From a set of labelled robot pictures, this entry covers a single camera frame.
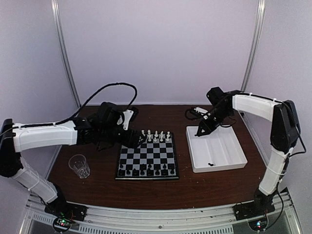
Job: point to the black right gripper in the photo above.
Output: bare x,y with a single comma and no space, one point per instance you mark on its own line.
208,128

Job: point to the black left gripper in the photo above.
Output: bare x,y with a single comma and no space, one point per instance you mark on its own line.
131,141

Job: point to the white plastic tray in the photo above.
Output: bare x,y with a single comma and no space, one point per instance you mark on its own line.
221,148

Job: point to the black white chessboard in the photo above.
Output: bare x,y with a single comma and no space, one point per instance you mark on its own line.
159,150

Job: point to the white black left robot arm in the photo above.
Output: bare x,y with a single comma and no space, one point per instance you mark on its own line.
109,125

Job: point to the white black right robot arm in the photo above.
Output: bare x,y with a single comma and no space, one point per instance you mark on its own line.
280,141

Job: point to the white chess king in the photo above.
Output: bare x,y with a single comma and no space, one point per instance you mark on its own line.
149,134

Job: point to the clear drinking glass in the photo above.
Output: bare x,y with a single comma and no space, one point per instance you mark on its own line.
79,165

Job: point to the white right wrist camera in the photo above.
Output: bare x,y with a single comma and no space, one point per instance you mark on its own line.
196,113

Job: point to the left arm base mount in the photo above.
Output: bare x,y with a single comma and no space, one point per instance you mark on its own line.
67,219

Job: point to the front aluminium rail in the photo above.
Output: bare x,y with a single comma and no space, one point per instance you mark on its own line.
213,220

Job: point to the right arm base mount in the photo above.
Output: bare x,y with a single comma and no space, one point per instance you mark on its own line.
253,213

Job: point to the right aluminium frame post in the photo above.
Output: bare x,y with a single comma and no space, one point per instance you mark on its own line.
259,20

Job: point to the aluminium frame post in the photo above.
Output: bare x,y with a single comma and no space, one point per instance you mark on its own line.
259,20
64,55

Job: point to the left aluminium frame post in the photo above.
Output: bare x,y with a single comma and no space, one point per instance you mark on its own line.
64,55

